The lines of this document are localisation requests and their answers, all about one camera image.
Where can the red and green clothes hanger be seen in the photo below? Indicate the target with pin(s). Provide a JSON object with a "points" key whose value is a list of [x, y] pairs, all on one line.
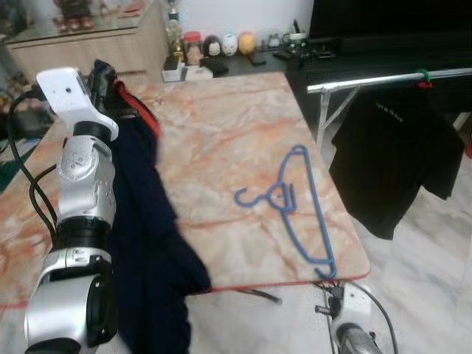
{"points": [[424, 82]]}

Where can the black flat television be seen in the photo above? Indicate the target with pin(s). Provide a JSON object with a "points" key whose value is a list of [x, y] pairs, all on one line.
{"points": [[383, 18]]}

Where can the silver clothes rail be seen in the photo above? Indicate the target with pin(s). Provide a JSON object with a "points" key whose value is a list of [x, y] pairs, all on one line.
{"points": [[369, 81]]}

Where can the gold trophy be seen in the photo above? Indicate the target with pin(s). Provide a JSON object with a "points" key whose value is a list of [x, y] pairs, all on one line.
{"points": [[175, 33]]}

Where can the blue clothes hanger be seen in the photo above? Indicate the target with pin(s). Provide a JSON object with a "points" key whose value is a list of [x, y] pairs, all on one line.
{"points": [[321, 221]]}

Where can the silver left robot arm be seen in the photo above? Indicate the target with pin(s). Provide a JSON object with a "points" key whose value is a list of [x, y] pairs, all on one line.
{"points": [[85, 181]]}

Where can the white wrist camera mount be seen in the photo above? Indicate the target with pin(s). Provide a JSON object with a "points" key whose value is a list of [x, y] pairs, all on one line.
{"points": [[66, 92], [354, 306]]}

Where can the white round figure head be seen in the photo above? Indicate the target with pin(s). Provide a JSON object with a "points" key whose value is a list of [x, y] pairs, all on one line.
{"points": [[229, 44]]}

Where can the green circuit board device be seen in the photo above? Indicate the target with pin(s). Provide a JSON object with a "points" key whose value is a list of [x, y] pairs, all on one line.
{"points": [[297, 48]]}

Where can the beige wooden cabinet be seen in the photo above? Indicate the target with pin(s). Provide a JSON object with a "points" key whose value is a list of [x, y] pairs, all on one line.
{"points": [[96, 51]]}

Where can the navy shirt with red stripes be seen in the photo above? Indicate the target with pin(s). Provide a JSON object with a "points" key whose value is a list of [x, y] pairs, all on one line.
{"points": [[147, 258]]}

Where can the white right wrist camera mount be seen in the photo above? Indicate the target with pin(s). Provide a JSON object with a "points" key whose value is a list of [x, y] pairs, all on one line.
{"points": [[354, 306]]}

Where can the black round figure head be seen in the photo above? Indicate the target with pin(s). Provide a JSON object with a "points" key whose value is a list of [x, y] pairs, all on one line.
{"points": [[212, 48]]}

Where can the black T-shirt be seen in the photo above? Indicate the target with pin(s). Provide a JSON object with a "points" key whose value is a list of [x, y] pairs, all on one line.
{"points": [[391, 155]]}

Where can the brown figurine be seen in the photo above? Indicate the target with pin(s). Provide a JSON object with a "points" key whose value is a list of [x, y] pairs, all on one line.
{"points": [[74, 16]]}

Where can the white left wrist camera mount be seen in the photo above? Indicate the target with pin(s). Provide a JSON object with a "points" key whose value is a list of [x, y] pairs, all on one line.
{"points": [[66, 92]]}

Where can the brown table leg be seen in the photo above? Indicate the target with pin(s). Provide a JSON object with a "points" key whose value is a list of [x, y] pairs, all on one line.
{"points": [[258, 293]]}

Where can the black TV cabinet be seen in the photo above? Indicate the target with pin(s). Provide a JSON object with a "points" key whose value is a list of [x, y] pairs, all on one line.
{"points": [[332, 66]]}

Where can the small white box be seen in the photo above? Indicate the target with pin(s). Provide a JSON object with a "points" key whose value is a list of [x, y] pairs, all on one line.
{"points": [[173, 71]]}

